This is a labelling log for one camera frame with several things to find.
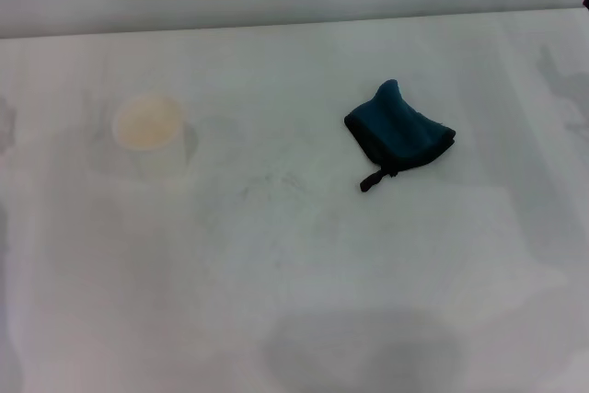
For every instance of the blue rag with black trim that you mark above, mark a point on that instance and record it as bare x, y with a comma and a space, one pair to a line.
396, 130

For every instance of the white paper cup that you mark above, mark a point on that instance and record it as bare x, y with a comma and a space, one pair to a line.
149, 133

